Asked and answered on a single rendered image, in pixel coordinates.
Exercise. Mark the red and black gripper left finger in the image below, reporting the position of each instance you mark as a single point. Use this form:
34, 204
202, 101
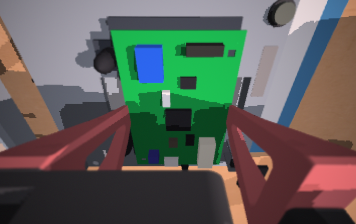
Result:
68, 149

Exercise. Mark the green circuit board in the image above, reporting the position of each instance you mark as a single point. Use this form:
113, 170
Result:
178, 86

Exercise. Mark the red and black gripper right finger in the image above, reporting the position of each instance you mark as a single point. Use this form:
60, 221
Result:
307, 172

